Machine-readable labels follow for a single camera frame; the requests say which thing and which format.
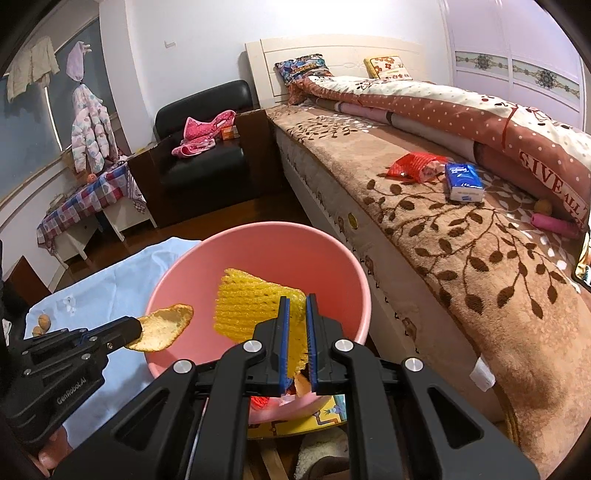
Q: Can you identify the polka-dot quilt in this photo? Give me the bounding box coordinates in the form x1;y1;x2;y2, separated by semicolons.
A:
288;76;591;222

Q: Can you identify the blue tissue pack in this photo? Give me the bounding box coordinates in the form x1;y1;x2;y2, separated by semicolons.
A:
444;161;484;203

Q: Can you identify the pink folded umbrella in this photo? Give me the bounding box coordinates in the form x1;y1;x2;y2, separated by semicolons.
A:
530;212;583;240

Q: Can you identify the white wardrobe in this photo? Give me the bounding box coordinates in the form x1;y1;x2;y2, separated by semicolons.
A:
443;0;591;116

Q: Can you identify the pink rolled mat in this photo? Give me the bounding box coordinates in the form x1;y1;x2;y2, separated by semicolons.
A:
318;99;509;162

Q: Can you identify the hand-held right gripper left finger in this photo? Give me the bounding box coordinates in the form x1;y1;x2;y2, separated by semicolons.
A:
53;296;291;480

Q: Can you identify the red snack bag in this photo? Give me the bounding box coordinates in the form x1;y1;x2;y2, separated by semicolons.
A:
385;154;450;184

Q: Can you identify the pink dotted garment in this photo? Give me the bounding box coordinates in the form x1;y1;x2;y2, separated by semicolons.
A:
172;110;237;158

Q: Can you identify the dark wooden cabinet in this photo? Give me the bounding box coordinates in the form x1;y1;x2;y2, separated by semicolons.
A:
127;143;185;228

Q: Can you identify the red foam net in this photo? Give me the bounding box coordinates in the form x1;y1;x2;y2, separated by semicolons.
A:
252;390;296;411

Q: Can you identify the brown leaf-pattern blanket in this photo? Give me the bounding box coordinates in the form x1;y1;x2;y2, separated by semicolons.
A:
267;104;591;478

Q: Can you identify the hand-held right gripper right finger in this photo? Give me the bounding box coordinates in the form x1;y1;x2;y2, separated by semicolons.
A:
305;294;541;480

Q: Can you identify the person's left hand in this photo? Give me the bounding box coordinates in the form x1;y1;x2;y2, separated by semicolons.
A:
37;427;70;478

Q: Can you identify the dark wooden nightstand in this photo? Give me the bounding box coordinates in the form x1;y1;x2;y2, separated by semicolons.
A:
235;108;283;204

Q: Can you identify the yellow cartoon-print board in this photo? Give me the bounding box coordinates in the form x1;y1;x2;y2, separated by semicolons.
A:
247;394;348;439

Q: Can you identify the white bed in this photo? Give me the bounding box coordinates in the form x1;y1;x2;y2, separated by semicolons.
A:
245;37;591;480

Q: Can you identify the black leather armchair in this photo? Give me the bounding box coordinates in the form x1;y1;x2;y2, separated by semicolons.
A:
154;80;252;188

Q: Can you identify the small white table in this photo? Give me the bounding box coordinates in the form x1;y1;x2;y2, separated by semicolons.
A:
55;200;158;268

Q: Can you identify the pastel quilted jacket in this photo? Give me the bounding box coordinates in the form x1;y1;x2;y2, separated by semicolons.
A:
71;84;117;171

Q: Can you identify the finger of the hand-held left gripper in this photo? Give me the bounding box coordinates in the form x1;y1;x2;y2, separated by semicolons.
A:
81;328;144;359
21;316;143;354

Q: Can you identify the pink plastic basin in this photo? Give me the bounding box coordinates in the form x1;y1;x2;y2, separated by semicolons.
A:
144;223;373;423

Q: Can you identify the dark window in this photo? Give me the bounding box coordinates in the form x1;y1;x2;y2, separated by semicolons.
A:
0;18;116;199

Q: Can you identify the yellow flowered pillow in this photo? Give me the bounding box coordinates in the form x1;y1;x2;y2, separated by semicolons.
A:
364;56;414;80

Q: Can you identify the white fuzzy slipper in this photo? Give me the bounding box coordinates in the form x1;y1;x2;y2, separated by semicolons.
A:
295;427;349;480

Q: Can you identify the lilac hanging garment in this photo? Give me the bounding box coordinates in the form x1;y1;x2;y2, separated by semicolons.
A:
66;41;92;80

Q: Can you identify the checkered tablecloth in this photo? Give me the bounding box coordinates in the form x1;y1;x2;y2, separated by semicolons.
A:
37;164;134;252

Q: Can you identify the yellow foam net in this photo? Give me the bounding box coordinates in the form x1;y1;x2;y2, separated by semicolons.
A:
213;268;308;370

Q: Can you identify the cream hanging garment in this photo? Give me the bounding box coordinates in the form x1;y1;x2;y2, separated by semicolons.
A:
6;36;61;103

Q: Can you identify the light blue cloth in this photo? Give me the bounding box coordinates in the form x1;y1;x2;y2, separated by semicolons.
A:
25;237;204;450

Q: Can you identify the colourful printed pillow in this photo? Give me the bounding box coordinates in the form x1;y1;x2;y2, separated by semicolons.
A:
274;54;333;88

